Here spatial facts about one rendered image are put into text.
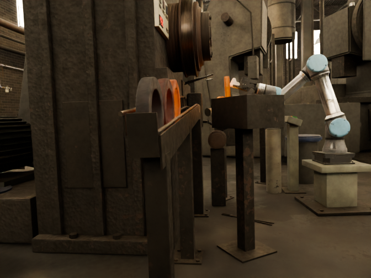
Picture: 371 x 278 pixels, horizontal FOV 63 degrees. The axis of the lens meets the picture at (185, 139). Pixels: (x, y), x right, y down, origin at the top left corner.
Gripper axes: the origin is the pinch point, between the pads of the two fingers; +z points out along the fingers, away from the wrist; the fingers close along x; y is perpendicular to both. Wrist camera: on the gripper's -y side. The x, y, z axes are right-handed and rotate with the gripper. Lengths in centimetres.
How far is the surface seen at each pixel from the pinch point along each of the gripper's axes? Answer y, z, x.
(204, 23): 26.7, 19.9, 35.8
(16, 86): -73, 630, -656
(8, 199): -89, 96, 66
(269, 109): -14, -20, 79
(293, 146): -32, -63, -41
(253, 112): -17, -14, 84
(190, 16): 27, 27, 44
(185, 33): 17, 27, 45
